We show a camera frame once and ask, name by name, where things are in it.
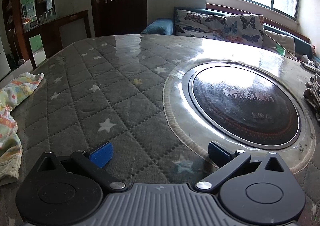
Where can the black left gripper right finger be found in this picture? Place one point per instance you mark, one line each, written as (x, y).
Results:
(252, 189)

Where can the white cushion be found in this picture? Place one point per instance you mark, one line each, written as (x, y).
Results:
(281, 44)

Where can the butterfly print cushion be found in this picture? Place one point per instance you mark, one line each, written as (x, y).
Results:
(243, 29)

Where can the round black induction cooktop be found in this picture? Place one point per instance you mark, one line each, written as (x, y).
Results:
(244, 103)

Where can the white polka dot garment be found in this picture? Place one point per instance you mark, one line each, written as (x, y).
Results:
(311, 93)

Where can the dark wooden shelf unit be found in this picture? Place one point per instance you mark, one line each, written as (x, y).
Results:
(22, 22)

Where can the teal sofa bench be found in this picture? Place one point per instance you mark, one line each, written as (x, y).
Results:
(166, 26)

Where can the grey quilted star table cover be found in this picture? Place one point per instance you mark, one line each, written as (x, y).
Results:
(127, 89)

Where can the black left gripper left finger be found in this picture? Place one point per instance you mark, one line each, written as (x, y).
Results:
(63, 190)

